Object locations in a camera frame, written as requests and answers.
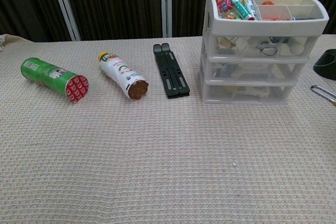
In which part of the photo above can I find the beige woven tablecloth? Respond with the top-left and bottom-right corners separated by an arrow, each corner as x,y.
0,34 -> 336,224

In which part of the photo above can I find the black folding laptop stand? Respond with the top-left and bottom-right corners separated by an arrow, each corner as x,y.
153,42 -> 191,99

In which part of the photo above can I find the green chips can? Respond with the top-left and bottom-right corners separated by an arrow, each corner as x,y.
20,57 -> 89,103

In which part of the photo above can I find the clear plastic drawer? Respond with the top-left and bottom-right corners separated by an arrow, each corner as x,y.
209,34 -> 317,58
207,61 -> 303,81
207,83 -> 293,102

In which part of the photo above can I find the red cartoon snack packet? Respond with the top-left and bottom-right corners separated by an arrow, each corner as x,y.
215,0 -> 234,13

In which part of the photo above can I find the blue capped white marker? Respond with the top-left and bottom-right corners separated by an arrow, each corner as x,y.
239,0 -> 256,21

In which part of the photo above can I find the white drink bottle yellow cap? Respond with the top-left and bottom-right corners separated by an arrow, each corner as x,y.
98,51 -> 150,101

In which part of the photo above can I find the dark folding screen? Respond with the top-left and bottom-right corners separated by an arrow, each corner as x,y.
0,0 -> 336,42

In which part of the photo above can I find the small white ball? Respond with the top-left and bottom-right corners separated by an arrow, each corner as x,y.
289,42 -> 306,56

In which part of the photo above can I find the white drawer organizer box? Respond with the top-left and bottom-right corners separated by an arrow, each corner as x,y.
201,0 -> 330,104

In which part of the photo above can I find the brass padlock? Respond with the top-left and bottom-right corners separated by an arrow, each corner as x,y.
310,85 -> 336,107

